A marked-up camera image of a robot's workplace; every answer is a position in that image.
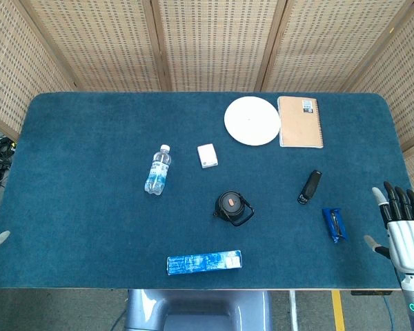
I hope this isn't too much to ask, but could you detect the robot right five-finger hand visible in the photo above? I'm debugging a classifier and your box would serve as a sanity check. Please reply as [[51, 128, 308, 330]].
[[364, 181, 414, 276]]

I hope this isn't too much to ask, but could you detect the black kettle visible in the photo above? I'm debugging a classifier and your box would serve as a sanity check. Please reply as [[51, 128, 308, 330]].
[[213, 190, 255, 228]]

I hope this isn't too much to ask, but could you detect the blue snack packet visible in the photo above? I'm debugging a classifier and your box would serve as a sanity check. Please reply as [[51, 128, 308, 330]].
[[322, 207, 349, 245]]

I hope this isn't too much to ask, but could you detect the blue carpet table cover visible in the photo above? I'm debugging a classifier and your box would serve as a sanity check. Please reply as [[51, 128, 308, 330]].
[[0, 91, 414, 290]]

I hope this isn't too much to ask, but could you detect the white table leg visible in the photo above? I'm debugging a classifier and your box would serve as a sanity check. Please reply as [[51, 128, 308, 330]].
[[288, 290, 299, 331]]

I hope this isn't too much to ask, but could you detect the brown spiral notebook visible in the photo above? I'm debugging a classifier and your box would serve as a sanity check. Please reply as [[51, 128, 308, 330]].
[[277, 96, 324, 150]]

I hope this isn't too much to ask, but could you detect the clear plastic water bottle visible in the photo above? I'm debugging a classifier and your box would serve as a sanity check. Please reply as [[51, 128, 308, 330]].
[[144, 144, 173, 197]]

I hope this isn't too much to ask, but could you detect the round white plate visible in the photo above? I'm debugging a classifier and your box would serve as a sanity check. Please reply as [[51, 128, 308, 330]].
[[224, 97, 282, 146]]

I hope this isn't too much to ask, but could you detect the blue Oreo cookie box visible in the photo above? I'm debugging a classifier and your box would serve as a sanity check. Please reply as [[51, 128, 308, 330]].
[[166, 250, 244, 277]]

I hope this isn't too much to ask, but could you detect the blue-grey robot torso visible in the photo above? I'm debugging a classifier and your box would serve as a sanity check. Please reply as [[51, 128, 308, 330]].
[[124, 288, 274, 331]]

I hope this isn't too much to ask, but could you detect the small white box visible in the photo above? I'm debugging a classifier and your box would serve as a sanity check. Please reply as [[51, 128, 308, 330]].
[[197, 143, 219, 170]]

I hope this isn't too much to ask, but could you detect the bamboo folding screen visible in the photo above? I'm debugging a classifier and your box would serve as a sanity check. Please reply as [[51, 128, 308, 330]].
[[0, 0, 414, 198]]

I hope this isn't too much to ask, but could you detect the blue cable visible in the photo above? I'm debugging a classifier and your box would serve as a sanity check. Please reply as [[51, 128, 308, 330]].
[[382, 295, 402, 331]]

